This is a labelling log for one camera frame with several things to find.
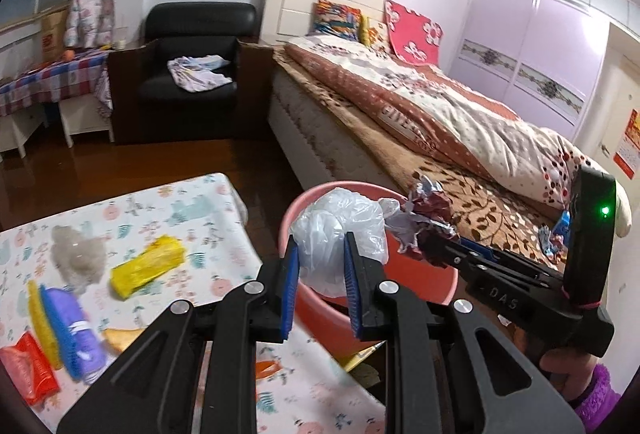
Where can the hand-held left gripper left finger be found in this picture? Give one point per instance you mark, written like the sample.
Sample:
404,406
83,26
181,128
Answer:
291,294

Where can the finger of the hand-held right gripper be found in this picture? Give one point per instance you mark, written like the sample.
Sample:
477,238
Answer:
450,259
480,248

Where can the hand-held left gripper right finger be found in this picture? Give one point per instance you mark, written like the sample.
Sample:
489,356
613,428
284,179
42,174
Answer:
352,286

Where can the pink plastic bucket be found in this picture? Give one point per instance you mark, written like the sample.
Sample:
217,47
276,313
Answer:
420,281

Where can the red white wrapper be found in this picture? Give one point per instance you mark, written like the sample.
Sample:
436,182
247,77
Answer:
425,214

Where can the white plastic bag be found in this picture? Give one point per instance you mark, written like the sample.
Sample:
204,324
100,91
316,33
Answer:
322,234

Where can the yellow plastic bag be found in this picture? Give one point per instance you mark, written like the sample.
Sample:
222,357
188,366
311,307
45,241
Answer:
145,266

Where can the purple packet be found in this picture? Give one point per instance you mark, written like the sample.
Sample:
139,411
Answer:
80,329

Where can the clear plastic wad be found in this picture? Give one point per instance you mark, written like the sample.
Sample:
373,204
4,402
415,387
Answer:
77,254

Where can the person's right forearm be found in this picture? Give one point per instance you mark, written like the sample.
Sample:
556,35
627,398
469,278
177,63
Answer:
597,399

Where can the person's right hand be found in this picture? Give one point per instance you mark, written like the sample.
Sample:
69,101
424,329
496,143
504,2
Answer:
555,364

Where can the blue packet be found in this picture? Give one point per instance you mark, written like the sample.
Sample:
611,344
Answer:
555,234

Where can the animal print tablecloth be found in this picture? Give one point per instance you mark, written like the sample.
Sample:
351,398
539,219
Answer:
200,234

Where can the bed with floral quilt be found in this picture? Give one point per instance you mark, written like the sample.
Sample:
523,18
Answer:
400,154

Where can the floral quilt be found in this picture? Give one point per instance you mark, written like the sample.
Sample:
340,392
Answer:
450,114

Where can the white mattress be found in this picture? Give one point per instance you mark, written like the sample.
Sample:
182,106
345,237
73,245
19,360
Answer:
310,129

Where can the tan paper piece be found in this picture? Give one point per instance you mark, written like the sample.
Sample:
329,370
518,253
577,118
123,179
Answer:
122,338

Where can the lilac wardrobe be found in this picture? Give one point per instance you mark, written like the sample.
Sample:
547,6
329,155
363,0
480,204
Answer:
525,44

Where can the red flower pillow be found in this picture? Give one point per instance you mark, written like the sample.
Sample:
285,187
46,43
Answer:
412,32

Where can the yellow pillow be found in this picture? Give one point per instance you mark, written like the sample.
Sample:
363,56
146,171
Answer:
372,33

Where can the pale printed cloth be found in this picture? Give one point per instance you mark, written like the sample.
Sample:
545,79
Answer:
200,72

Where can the yellow thin packet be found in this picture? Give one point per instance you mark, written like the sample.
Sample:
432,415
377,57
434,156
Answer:
40,319

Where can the colourful patterned pillow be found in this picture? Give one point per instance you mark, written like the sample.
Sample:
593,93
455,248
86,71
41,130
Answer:
337,19

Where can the white stool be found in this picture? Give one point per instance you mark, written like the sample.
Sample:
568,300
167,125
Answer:
17,129
85,119

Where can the red packet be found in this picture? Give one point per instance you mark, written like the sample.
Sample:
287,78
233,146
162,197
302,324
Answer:
25,369

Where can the black leather armchair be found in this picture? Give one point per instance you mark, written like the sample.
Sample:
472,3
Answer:
200,29

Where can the checkered tablecloth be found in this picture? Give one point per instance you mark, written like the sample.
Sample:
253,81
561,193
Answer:
50,82

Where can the cardboard box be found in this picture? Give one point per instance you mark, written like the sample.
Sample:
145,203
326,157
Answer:
52,34

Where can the red wall poster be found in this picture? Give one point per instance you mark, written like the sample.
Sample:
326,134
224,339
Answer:
629,144

